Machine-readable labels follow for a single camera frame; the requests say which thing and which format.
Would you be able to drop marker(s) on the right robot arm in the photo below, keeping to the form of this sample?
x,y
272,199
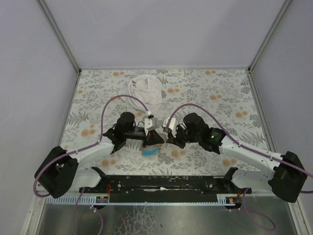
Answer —
x,y
282,174

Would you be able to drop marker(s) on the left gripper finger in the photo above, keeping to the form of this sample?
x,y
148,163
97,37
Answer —
x,y
153,142
153,135

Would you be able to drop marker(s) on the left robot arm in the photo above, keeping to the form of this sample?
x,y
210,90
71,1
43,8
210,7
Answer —
x,y
60,171

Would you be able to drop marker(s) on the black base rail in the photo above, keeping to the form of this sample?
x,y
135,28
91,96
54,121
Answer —
x,y
163,189

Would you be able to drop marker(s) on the floral table mat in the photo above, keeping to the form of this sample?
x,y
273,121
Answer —
x,y
218,96

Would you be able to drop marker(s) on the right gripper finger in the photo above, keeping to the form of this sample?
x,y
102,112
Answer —
x,y
169,132
171,139

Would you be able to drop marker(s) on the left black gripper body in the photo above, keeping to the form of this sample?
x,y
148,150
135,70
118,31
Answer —
x,y
145,137

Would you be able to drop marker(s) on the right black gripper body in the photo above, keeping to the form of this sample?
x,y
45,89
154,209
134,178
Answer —
x,y
176,136

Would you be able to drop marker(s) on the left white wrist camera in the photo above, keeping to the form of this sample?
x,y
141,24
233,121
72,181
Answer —
x,y
150,123

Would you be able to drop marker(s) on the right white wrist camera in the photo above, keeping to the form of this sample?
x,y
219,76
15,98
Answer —
x,y
170,123

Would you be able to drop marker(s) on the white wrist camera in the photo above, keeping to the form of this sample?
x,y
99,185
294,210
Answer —
x,y
170,123
150,123

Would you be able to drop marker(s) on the crumpled white cloth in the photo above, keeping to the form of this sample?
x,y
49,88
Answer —
x,y
147,88

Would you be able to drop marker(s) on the blue key tag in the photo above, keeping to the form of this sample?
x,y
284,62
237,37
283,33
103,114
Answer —
x,y
150,152

